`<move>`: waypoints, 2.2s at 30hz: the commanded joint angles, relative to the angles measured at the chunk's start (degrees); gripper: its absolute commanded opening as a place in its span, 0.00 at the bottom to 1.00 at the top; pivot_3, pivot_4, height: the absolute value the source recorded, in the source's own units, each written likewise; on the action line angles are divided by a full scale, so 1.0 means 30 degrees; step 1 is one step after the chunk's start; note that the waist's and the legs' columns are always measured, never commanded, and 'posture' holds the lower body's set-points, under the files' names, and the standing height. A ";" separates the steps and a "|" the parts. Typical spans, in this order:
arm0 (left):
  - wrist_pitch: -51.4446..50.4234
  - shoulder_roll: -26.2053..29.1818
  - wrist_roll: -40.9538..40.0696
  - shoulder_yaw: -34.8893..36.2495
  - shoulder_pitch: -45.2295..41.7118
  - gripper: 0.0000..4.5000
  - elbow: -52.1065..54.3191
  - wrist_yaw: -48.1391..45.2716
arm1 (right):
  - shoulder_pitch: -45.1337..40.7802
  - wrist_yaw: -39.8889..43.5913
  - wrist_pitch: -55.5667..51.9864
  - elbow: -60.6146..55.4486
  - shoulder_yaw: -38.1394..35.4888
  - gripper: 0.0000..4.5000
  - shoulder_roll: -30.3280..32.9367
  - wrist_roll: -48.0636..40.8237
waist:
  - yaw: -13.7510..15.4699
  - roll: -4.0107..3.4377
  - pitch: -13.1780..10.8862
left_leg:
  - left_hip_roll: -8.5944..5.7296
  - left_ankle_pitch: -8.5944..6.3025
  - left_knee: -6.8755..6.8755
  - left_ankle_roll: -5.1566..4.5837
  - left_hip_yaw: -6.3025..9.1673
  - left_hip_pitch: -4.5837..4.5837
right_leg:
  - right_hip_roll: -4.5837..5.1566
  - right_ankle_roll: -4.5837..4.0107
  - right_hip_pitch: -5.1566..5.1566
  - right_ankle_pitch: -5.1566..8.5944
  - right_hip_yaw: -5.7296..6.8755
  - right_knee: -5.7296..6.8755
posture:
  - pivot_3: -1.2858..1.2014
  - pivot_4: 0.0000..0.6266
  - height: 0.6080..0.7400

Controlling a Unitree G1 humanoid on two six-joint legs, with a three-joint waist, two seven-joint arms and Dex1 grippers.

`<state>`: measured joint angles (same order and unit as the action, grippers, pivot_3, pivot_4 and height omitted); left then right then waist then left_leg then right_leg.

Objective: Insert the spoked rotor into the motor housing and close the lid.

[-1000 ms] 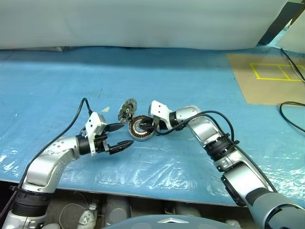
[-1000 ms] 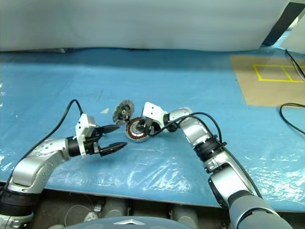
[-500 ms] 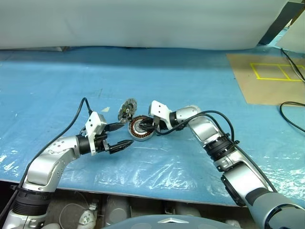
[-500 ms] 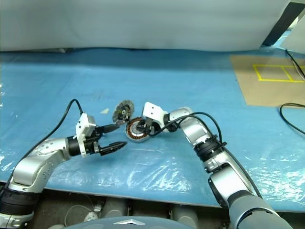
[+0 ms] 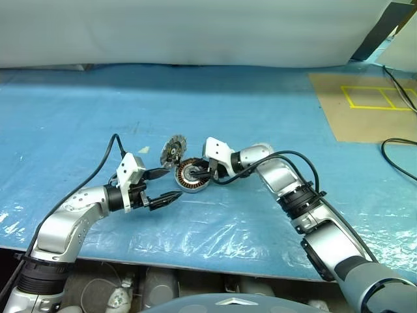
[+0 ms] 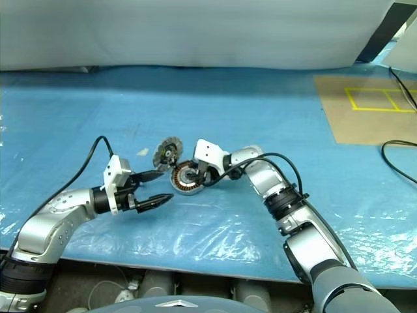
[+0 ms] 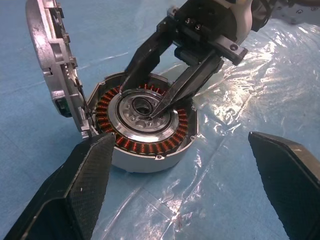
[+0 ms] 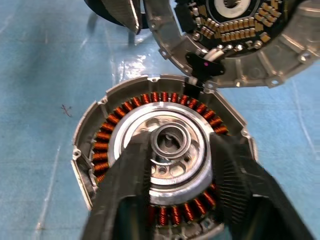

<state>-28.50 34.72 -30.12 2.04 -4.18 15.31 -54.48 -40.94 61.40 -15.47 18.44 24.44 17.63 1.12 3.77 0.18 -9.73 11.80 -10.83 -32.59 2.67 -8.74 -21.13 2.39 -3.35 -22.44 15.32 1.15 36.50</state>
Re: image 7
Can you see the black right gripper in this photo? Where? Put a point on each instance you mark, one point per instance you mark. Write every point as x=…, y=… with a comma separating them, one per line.
x=205, y=22

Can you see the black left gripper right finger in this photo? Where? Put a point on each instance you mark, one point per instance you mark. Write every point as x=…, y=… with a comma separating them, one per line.
x=290, y=180

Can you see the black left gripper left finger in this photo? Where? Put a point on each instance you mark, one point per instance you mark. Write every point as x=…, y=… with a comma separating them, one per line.
x=75, y=190

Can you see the silver spoked rotor disc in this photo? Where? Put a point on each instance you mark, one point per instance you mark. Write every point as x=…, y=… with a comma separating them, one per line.
x=135, y=125

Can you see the grey round motor housing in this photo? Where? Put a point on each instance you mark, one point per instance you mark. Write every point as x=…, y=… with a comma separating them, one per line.
x=140, y=160

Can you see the grey hinged motor lid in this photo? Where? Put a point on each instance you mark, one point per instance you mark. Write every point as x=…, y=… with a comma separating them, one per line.
x=47, y=50

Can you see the blue table mat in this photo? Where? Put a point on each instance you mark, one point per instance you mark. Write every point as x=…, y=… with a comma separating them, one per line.
x=25, y=162

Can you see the clear plastic sheet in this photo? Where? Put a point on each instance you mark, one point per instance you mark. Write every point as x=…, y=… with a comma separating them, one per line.
x=237, y=100

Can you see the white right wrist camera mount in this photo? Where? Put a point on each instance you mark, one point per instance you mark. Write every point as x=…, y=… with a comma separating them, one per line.
x=241, y=20

